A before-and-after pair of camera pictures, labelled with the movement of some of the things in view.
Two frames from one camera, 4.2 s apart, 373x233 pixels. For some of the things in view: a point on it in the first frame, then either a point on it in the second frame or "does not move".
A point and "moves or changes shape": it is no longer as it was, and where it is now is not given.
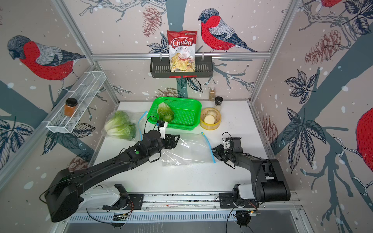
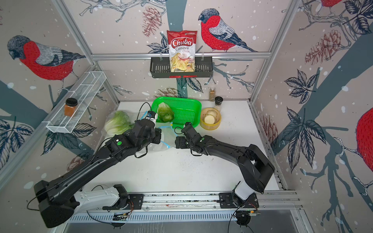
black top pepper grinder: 218,100 does not move
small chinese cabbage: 165,112 does not move
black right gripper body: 224,154 -> 183,144
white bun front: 209,119 does not move
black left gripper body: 162,144 -> 155,137
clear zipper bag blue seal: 123,125 does not move
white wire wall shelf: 65,116 does not move
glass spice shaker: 211,93 does not move
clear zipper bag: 190,148 moves or changes shape
